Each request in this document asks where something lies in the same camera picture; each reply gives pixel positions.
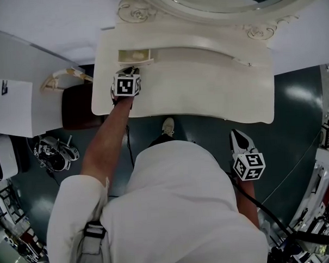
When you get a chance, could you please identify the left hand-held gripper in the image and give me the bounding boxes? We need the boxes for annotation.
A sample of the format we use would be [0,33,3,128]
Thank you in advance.
[110,65,143,99]

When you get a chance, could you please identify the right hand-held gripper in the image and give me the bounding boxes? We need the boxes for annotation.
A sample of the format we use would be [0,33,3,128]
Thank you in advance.
[229,128,266,182]

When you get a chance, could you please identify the small cream drawer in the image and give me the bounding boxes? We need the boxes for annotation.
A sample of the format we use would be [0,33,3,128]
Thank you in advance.
[231,56,254,70]
[116,47,155,68]

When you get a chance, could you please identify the cream ornate dressing table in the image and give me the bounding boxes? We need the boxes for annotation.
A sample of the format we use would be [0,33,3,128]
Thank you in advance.
[86,0,329,132]

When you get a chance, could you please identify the person's left forearm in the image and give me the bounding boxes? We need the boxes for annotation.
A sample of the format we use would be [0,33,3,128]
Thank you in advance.
[77,96,139,188]

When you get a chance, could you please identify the person's right forearm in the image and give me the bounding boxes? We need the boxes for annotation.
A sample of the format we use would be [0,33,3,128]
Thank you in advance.
[233,178,261,231]

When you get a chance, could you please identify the chair with brown seat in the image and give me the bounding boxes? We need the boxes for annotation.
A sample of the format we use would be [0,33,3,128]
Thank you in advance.
[39,65,107,132]

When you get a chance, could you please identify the person's white shoe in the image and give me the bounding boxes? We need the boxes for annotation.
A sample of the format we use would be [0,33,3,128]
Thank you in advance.
[161,117,177,139]

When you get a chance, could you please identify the person's black trouser leg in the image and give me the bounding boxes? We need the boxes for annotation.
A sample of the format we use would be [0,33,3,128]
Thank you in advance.
[147,133,176,149]

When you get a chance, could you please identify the person's white shirt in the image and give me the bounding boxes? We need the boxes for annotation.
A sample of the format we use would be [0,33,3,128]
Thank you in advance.
[42,136,270,263]

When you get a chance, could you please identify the white workbench with equipment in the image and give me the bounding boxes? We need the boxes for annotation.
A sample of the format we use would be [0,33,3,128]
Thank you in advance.
[283,146,329,263]

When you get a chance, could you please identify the round white floor robot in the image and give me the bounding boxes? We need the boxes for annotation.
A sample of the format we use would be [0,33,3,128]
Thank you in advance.
[32,133,81,174]

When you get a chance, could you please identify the white shelf cabinet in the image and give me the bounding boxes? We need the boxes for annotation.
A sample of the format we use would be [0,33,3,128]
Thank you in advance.
[0,75,64,140]

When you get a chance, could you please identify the white appliance with black stripe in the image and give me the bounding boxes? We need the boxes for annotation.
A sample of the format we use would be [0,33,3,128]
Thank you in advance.
[0,133,20,185]

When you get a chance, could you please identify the cluttered storage rack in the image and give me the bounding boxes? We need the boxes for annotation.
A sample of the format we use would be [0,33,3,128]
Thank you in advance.
[0,175,53,263]

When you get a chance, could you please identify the thin white floor cable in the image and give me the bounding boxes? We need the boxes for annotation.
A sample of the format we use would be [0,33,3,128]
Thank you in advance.
[259,133,325,204]

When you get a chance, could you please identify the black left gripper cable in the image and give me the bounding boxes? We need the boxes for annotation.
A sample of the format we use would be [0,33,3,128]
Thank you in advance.
[124,125,136,169]

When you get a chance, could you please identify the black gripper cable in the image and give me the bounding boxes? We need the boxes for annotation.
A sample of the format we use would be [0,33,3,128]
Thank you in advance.
[124,125,136,169]
[228,170,295,242]

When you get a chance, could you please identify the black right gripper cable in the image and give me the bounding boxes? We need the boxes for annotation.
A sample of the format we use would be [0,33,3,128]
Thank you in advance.
[228,170,295,242]

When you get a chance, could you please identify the black bar mount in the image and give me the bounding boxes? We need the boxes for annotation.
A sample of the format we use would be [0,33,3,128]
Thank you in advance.
[286,228,329,248]

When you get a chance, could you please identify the black floor cable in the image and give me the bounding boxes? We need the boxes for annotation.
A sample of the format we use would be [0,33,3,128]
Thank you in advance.
[45,169,61,187]

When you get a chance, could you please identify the black harness strap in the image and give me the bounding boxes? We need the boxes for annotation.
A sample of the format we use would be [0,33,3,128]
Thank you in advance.
[268,240,306,263]

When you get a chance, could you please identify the black shoulder strap buckle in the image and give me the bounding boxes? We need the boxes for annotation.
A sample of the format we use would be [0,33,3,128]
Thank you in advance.
[82,219,108,241]

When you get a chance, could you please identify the grey bag strap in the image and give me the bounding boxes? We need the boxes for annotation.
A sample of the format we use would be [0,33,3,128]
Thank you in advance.
[75,234,106,263]

